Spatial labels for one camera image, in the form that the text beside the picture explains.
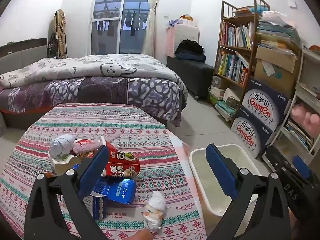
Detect plaid cloth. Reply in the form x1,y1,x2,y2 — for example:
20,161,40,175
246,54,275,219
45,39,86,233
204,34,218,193
53,9,68,59

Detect books in white shelf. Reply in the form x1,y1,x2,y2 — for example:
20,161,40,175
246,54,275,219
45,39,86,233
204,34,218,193
284,119,315,151

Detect purple patterned blanket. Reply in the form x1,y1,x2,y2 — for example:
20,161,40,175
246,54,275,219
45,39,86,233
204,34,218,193
0,76,188,128

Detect black storage bench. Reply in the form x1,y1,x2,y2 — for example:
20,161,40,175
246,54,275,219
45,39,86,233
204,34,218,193
166,56,215,100

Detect small grey cardboard box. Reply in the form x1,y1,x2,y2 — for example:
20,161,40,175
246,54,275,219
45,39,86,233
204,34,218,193
223,87,242,108

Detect row of thin colourful books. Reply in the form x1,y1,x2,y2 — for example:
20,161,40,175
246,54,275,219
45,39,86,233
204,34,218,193
221,21,255,50

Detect grey cartoon print blanket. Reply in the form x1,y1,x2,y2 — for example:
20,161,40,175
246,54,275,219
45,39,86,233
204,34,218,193
0,53,188,99

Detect window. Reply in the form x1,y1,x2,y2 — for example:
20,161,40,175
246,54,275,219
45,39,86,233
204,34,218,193
91,0,152,55

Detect crumpled grey paper ball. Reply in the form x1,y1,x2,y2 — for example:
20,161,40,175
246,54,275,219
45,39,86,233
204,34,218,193
49,134,76,161

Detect row of thick colourful books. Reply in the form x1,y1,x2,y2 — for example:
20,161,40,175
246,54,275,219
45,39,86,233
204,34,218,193
215,51,250,86

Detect pink plush toy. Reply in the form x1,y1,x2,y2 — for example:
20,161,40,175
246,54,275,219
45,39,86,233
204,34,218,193
289,102,320,138

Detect stack of books on floor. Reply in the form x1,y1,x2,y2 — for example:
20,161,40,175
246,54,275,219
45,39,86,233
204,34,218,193
214,99,237,122

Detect stack of papers and folders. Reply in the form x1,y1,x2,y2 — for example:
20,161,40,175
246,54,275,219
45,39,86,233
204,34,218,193
256,11,302,56

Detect bed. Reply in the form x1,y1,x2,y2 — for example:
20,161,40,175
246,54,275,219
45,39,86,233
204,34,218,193
0,38,189,130

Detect crumpled white tissue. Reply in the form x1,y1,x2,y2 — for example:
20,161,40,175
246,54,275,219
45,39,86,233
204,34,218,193
143,191,167,233

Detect crumpled pink wrapper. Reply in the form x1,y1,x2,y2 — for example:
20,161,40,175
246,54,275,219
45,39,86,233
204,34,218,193
72,132,121,158

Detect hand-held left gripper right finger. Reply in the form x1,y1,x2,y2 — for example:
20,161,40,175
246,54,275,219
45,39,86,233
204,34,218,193
205,144,292,240

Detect wooden bookshelf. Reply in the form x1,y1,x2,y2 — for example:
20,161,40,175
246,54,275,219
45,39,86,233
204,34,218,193
207,0,271,122

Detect white shelf unit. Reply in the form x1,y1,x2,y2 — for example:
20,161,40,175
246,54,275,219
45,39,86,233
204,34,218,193
272,43,320,156

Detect red instant noodle cup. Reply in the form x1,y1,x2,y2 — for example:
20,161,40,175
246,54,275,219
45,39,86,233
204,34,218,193
101,141,140,180

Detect white cabinet with pink cover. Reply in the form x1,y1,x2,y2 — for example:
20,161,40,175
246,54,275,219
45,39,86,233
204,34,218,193
166,24,201,58

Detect dark blue open carton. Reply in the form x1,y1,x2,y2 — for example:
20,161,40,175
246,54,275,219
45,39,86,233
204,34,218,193
90,177,110,221

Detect cream curtain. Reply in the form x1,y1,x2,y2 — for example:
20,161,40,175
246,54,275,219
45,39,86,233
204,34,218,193
142,0,162,58

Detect patterned striped tablecloth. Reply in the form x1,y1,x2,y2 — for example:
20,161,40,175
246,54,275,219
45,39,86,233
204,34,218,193
0,102,208,240

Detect dark blue water carton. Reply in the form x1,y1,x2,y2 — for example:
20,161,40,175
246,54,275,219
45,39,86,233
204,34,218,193
230,106,281,158
241,78,291,132

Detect brown cardboard box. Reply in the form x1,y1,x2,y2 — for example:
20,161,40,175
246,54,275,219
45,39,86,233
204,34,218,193
253,44,298,98

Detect white paper cup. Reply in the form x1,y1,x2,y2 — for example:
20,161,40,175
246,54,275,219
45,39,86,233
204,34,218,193
53,154,82,176

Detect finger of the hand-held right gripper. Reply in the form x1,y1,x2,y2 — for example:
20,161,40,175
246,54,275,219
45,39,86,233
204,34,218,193
292,155,312,180

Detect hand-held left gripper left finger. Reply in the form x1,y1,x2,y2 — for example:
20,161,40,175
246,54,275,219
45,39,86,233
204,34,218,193
24,144,109,240

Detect black hanging bag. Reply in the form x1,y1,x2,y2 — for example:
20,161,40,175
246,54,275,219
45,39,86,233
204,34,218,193
47,32,60,58

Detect white plastic bin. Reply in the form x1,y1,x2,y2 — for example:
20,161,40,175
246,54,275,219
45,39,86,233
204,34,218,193
189,144,262,217

